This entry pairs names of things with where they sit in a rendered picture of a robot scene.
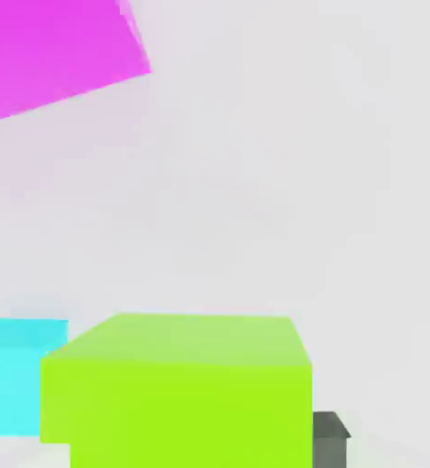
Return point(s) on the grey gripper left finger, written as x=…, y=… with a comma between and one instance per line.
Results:
x=55, y=457

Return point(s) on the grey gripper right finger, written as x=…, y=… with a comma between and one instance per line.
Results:
x=329, y=448

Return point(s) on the small lime green cube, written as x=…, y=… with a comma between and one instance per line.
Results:
x=185, y=402

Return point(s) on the small cyan cube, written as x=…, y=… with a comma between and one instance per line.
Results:
x=10, y=380

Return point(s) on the large magenta box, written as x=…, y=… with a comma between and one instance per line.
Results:
x=50, y=51

